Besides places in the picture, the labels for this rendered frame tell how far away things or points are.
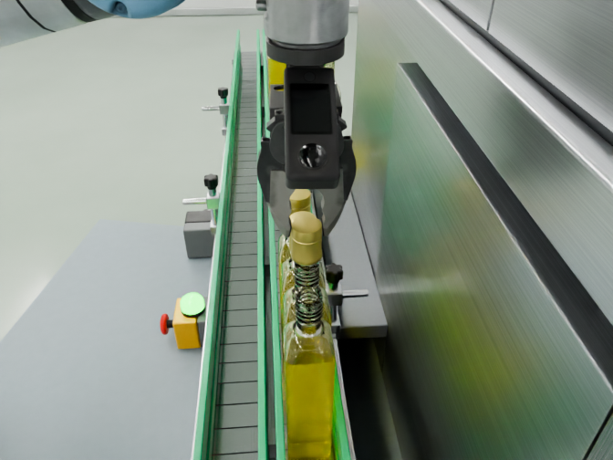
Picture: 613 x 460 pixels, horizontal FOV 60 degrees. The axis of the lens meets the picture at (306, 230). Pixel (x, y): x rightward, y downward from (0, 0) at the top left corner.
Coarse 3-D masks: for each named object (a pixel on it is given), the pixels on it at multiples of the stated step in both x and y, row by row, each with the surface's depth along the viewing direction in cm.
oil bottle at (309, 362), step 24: (288, 336) 59; (288, 360) 58; (312, 360) 58; (288, 384) 60; (312, 384) 60; (288, 408) 63; (312, 408) 63; (288, 432) 66; (312, 432) 66; (312, 456) 69
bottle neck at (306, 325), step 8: (304, 288) 57; (312, 288) 57; (296, 296) 56; (304, 296) 57; (312, 296) 57; (320, 296) 56; (296, 304) 56; (304, 304) 55; (312, 304) 55; (320, 304) 56; (296, 312) 57; (304, 312) 56; (312, 312) 55; (320, 312) 56; (296, 320) 57; (304, 320) 56; (312, 320) 56; (320, 320) 57; (296, 328) 58; (304, 328) 57; (312, 328) 57; (320, 328) 58; (304, 336) 58; (312, 336) 58
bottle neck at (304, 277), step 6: (294, 264) 60; (318, 264) 60; (294, 270) 61; (300, 270) 60; (306, 270) 59; (312, 270) 60; (318, 270) 61; (294, 276) 62; (300, 276) 60; (306, 276) 60; (312, 276) 60; (318, 276) 61; (300, 282) 61; (306, 282) 60; (312, 282) 61; (318, 282) 62; (300, 288) 61
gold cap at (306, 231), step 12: (300, 216) 59; (312, 216) 59; (300, 228) 57; (312, 228) 57; (300, 240) 57; (312, 240) 57; (300, 252) 58; (312, 252) 58; (300, 264) 59; (312, 264) 59
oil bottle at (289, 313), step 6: (288, 288) 65; (294, 288) 64; (318, 288) 64; (324, 288) 65; (288, 294) 64; (294, 294) 63; (324, 294) 64; (288, 300) 63; (294, 300) 63; (324, 300) 63; (288, 306) 63; (294, 306) 62; (324, 306) 62; (288, 312) 62; (294, 312) 62; (324, 312) 62; (330, 312) 63; (288, 318) 62; (294, 318) 62; (324, 318) 62; (330, 318) 63; (330, 324) 63
